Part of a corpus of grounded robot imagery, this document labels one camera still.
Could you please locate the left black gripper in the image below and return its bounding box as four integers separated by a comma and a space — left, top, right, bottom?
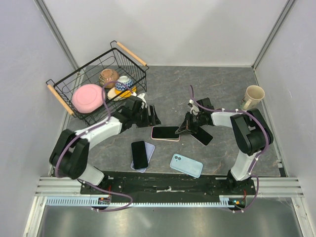
132, 104, 160, 128

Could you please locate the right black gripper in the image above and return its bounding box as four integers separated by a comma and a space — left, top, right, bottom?
176, 112, 203, 136

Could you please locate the pink phone case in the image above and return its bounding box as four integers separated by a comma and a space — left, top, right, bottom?
151, 125, 181, 142

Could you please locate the pink edged black phone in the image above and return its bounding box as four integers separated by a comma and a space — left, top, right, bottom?
191, 127, 213, 146

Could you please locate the light blue phone case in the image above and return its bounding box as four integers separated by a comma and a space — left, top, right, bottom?
170, 154, 203, 178

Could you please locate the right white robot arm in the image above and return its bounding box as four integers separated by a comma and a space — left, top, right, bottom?
175, 97, 274, 195

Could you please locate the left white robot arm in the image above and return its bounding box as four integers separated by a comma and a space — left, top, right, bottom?
49, 95, 161, 194

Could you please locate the lavender phone case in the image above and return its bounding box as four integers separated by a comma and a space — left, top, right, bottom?
137, 142, 155, 173

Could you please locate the blue edged black phone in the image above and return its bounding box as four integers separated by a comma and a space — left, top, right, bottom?
131, 141, 148, 170

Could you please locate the blue patterned bowl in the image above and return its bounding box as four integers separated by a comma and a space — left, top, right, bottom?
115, 76, 133, 94

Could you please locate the brown ceramic bowl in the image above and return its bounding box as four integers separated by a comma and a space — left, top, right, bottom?
99, 69, 119, 86

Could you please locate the pink plate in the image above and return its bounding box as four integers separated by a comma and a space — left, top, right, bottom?
72, 84, 106, 114

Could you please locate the cream mug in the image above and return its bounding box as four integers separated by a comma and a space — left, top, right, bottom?
240, 85, 265, 111

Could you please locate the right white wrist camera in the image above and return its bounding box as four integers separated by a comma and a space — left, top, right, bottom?
188, 99, 199, 116

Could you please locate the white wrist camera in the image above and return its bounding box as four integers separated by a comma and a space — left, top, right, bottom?
188, 99, 199, 116
132, 92, 147, 109

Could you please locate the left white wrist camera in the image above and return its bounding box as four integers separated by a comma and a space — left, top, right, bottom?
132, 92, 147, 109

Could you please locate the black wire basket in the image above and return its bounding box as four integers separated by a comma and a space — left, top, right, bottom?
46, 40, 149, 126

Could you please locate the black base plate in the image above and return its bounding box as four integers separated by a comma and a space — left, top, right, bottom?
80, 170, 256, 203

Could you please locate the grey cable duct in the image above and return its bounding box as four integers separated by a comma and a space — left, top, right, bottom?
45, 196, 241, 208

